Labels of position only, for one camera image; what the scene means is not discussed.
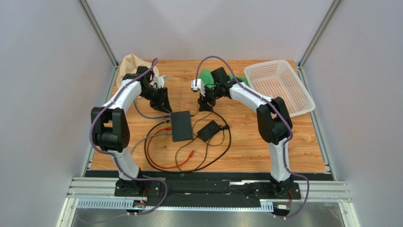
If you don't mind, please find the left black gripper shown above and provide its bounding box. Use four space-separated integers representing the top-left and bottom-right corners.
139 86 173 114

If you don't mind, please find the blue ethernet cable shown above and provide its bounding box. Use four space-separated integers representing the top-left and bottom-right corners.
133 75 171 120

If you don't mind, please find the black network switch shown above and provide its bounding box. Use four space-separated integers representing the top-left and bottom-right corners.
171 111 193 142

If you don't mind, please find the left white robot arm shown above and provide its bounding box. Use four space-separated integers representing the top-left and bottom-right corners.
89 66 172 194

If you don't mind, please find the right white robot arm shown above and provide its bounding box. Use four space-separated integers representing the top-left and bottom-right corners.
191 67 293 197

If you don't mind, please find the black power adapter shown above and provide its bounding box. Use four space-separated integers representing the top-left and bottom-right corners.
197 120 221 142

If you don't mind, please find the green cloth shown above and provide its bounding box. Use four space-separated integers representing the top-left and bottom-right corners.
199 69 249 88

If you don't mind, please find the beige bucket hat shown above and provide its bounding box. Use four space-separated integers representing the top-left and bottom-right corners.
116 53 152 88

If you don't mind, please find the white plastic basket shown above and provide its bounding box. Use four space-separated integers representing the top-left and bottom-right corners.
244 60 315 117

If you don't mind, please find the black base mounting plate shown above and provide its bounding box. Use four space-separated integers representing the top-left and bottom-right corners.
84 170 333 210

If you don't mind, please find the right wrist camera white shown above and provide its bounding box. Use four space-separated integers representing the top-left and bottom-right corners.
191 79 205 96

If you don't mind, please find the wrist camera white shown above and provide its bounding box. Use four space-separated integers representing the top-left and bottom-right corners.
153 75 167 89
191 79 205 96

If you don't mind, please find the red ethernet cable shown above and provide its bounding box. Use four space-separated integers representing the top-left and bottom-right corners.
147 127 195 169

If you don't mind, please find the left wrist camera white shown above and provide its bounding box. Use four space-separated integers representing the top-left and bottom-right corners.
153 75 167 89

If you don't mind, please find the grey ethernet cable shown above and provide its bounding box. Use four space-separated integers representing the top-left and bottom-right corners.
131 132 172 155

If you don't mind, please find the black braided ethernet cable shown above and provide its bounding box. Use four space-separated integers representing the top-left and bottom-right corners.
144 110 232 173

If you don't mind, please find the thin black power cord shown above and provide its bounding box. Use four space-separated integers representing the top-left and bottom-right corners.
175 105 230 172

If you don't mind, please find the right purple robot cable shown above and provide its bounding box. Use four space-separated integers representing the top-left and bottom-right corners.
194 55 310 219

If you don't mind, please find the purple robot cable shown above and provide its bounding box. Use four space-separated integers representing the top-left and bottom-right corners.
88 57 169 216
194 55 310 219

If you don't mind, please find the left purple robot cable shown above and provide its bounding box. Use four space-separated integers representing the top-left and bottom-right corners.
88 57 169 216

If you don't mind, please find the aluminium frame rail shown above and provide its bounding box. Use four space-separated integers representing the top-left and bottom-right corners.
65 177 359 227

